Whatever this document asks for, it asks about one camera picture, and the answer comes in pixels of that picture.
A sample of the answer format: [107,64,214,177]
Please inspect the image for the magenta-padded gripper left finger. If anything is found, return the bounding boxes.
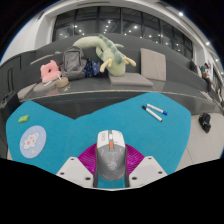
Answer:
[55,143,99,188]

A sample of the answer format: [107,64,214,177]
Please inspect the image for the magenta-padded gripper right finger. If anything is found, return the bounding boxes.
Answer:
[124,143,168,188]

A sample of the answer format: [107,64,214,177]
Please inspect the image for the grey orange computer mouse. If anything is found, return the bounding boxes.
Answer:
[95,129,128,183]

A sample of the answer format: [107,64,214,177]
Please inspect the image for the round light blue mouse pad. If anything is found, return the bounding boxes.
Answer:
[19,125,48,159]

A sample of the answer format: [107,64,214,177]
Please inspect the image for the white marker with black cap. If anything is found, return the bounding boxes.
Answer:
[141,105,164,123]

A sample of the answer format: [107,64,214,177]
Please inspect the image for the white marker with blue cap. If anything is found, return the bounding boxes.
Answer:
[145,103,169,116]

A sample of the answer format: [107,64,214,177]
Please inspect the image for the green eraser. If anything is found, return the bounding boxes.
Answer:
[18,114,30,124]

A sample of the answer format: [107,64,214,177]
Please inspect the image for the black bag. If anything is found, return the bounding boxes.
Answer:
[198,112,212,134]

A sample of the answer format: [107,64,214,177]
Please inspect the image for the tan woven pouch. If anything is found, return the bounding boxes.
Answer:
[55,76,70,89]

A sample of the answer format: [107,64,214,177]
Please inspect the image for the light grey seat cushion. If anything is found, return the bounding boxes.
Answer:
[17,83,37,100]

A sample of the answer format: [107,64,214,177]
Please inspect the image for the black suitcase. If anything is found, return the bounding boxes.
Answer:
[0,90,22,123]

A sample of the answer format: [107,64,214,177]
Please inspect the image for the grey flat seat cushion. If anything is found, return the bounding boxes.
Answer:
[108,72,155,88]

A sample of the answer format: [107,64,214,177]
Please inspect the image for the pink plush cushion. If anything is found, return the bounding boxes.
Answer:
[40,59,62,84]

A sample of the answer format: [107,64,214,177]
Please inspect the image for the dark blue patterned bag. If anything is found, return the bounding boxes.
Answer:
[83,59,109,78]

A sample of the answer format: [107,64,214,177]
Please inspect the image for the beige upright seat cushion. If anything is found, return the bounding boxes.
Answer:
[140,47,167,82]

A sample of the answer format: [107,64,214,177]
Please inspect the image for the grey backpack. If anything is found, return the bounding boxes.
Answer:
[59,45,88,80]

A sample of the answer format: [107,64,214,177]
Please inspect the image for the person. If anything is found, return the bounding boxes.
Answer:
[190,58,199,74]
[200,63,216,93]

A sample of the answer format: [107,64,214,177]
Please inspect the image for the green plush dragon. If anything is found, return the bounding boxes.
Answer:
[72,33,137,77]

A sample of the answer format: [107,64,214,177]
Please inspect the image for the ceiling lights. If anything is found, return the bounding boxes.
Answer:
[177,11,212,47]

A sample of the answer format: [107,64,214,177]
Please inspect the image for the dark glass window wall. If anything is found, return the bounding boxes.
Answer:
[52,7,195,61]

